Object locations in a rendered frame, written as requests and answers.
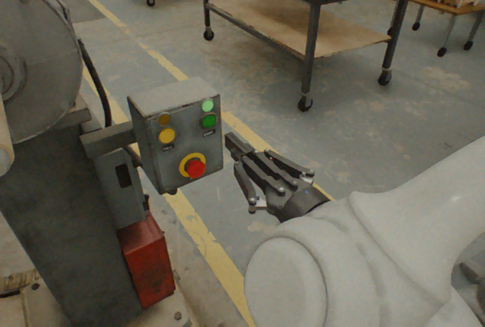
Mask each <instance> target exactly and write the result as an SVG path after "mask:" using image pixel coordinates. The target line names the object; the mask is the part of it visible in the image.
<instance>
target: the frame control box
mask: <svg viewBox="0 0 485 327"><path fill-rule="evenodd" d="M207 98H209V99H212V100H213V101H214V108H213V109H212V110H211V111H209V112H206V113H205V112H203V111H201V109H200V105H201V102H202V101H203V100H205V99H207ZM126 99H127V103H128V109H129V111H130V112H131V118H132V121H133V125H134V131H135V134H136V140H137V144H138V148H139V153H140V156H139V155H138V154H137V153H136V152H135V151H134V150H133V149H132V148H131V147H130V146H126V147H122V149H123V150H124V151H125V152H126V153H128V154H129V155H130V156H131V157H132V158H133V159H134V160H135V161H136V163H137V164H138V165H139V166H140V167H141V168H142V169H143V170H144V172H145V173H146V175H147V177H148V179H149V180H150V181H151V183H152V185H153V186H154V188H155V190H156V192H157V193H158V194H159V195H160V196H161V195H163V194H166V193H167V194H169V195H171V196H175V195H176V194H177V192H178V188H179V187H181V186H184V185H186V184H188V183H191V182H193V181H195V180H198V179H200V178H203V177H205V176H207V175H211V174H213V173H215V172H218V171H220V170H222V169H224V158H223V142H222V111H221V96H220V94H219V93H218V92H217V91H216V90H215V89H214V88H213V87H210V86H209V85H208V84H207V83H205V82H204V81H203V80H202V79H201V78H200V77H192V78H189V79H184V80H181V81H179V82H173V83H171V84H167V85H165V86H162V87H158V88H154V89H151V90H147V91H143V92H139V93H136V94H133V95H128V96H127V98H126ZM161 112H168V113H170V115H171V117H172V120H171V122H170V123H169V124H168V125H167V126H159V125H157V123H156V117H157V115H158V114H159V113H161ZM210 114H213V115H214V116H215V117H216V123H215V124H214V125H213V126H212V127H210V128H205V127H203V126H202V120H203V118H204V117H205V116H206V115H210ZM166 128H171V129H172V130H173V131H174V132H175V137H174V139H173V140H172V141H171V142H169V143H163V142H161V141H160V140H159V135H160V132H161V131H163V130H165V129H166ZM196 160H200V161H202V162H203V163H204V164H205V171H204V172H203V174H202V175H200V176H199V177H197V178H191V177H190V176H189V175H188V174H187V168H188V164H189V162H191V161H196Z"/></svg>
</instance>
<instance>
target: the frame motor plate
mask: <svg viewBox="0 0 485 327"><path fill-rule="evenodd" d="M91 120H92V116H91V114H90V111H89V108H88V106H87V104H86V102H85V101H84V98H83V97H82V95H81V93H79V94H78V96H77V99H76V100H75V101H74V104H73V105H72V107H71V108H70V109H69V111H68V112H67V114H66V115H65V117H63V118H62V119H61V120H60V121H59V122H58V123H56V124H55V125H54V126H52V127H51V128H49V129H47V130H46V131H44V132H43V133H41V134H45V133H48V132H52V131H56V130H59V129H61V128H66V127H69V126H74V125H77V124H79V123H84V122H87V121H91ZM41 134H38V135H41ZM38 135H37V136H38Z"/></svg>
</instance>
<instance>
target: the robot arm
mask: <svg viewBox="0 0 485 327"><path fill-rule="evenodd" d="M224 139H225V147H226V148H227V149H228V150H229V151H230V153H231V158H232V159H233V160H234V161H235V162H234V175H235V177H236V179H237V182H238V183H239V185H240V187H241V189H242V192H243V193H244V195H245V198H246V200H247V202H248V213H249V214H255V213H256V210H266V212H267V213H269V214H271V215H274V216H275V217H277V219H278V220H279V221H280V223H281V224H280V225H278V226H276V227H275V228H273V229H272V230H270V231H269V232H267V233H266V234H265V235H264V236H263V237H262V238H261V239H260V240H259V241H258V242H257V243H256V244H255V246H254V247H253V249H252V251H251V252H250V255H249V256H248V259H247V262H246V265H245V271H244V277H243V290H244V295H245V299H246V303H247V306H248V311H249V313H250V317H251V318H252V320H253V322H254V324H255V327H485V268H483V267H482V266H480V265H478V264H476V263H474V261H472V260H471V259H469V258H466V259H464V262H461V263H460V268H461V269H462V270H463V271H464V273H465V274H466V275H467V277H468V278H469V279H470V280H471V281H472V282H473V284H471V285H469V286H468V287H466V288H462V289H455V288H453V287H452V286H451V285H450V277H451V272H452V269H453V265H454V263H455V260H456V259H458V256H459V255H460V254H461V253H462V252H463V251H464V250H465V248H466V247H467V246H468V245H469V244H470V243H471V242H473V241H474V240H475V239H476V238H477V237H478V236H479V235H481V234H482V233H483V232H484V231H485V136H483V137H481V138H479V139H477V140H475V141H473V143H471V144H469V145H468V146H466V147H464V148H462V149H460V150H458V151H457V152H455V153H453V154H452V155H450V156H449V157H446V158H445V159H443V160H441V161H439V162H438V163H437V164H435V165H433V166H431V167H430V168H429V169H427V170H425V171H424V172H422V173H420V174H418V176H416V177H415V178H413V179H412V180H410V181H409V182H407V183H405V184H403V185H402V186H399V187H397V188H395V189H393V190H391V191H387V192H385V193H361V192H356V191H354V192H353V193H351V194H350V195H348V196H345V197H343V198H342V199H340V200H338V201H336V200H335V201H332V200H330V199H329V198H328V197H327V196H326V195H325V194H324V193H322V192H321V191H320V190H319V189H317V187H315V186H313V185H312V184H313V180H314V175H315V171H314V170H313V169H310V168H306V167H302V166H300V165H298V164H297V163H295V162H293V161H291V160H289V159H287V158H286V157H283V156H281V155H280V154H278V153H276V152H273V151H271V150H270V149H264V151H263V152H259V151H258V150H255V149H254V148H252V147H251V145H249V144H247V143H245V144H244V143H243V142H242V141H241V140H240V139H239V138H237V137H236V136H235V135H234V134H233V133H232V132H230V133H228V134H225V135H224ZM270 157H271V159H270ZM250 179H251V180H252V181H253V182H254V183H255V184H256V185H257V186H258V187H259V188H260V189H261V190H262V191H263V194H264V195H265V197H266V201H262V199H261V197H260V195H259V194H258V193H257V194H256V191H255V188H254V186H253V184H252V183H251V181H250Z"/></svg>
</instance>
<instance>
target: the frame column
mask: <svg viewBox="0 0 485 327"><path fill-rule="evenodd" d="M80 135H82V131H81V129H80V127H79V124H77V125H74V126H69V127H66V128H61V129H59V130H56V131H52V132H48V133H45V134H41V135H38V136H34V137H32V138H30V139H28V140H24V141H21V142H20V143H18V144H13V145H12V147H13V151H14V161H13V163H12V165H11V167H10V169H9V171H8V172H7V173H5V174H4V175H2V176H1V177H0V212H1V214H2V216H3V217H4V218H5V220H6V221H7V223H8V224H9V226H10V227H11V229H12V231H13V233H14V234H15V235H16V237H17V239H18V241H19V243H20V245H21V246H22V247H23V249H24V251H25V252H26V254H27V256H28V257H29V259H30V260H31V262H33V264H34V266H35V268H36V269H37V270H38V272H39V275H40V276H41V278H42V279H43V281H44V282H45V284H46V286H47V288H48V289H49V290H50V292H51V294H52V295H53V297H54V299H55V300H56V302H57V303H58V305H59V307H60V309H61V311H62V313H63V316H64V318H65V321H66V327H119V326H121V325H123V324H125V323H127V322H129V321H130V320H132V319H134V318H135V317H136V316H138V315H140V314H142V313H143V312H145V311H146V310H148V308H147V309H145V310H144V309H143V307H142V305H141V302H140V299H139V296H138V294H137V292H136V288H135V286H134V283H133V280H132V278H131V274H130V271H129V269H128V266H127V263H126V259H125V256H124V254H123V250H122V248H121V244H120V242H119V239H118V236H117V233H116V231H115V228H114V225H113V221H112V218H111V215H110V212H109V209H108V206H107V204H106V201H105V197H104V195H103V192H102V189H101V187H100V183H98V180H97V176H96V173H95V170H94V168H93V165H92V161H91V159H90V158H89V159H88V158H87V155H86V153H85V151H84V148H83V146H82V143H81V140H80V137H79V136H80Z"/></svg>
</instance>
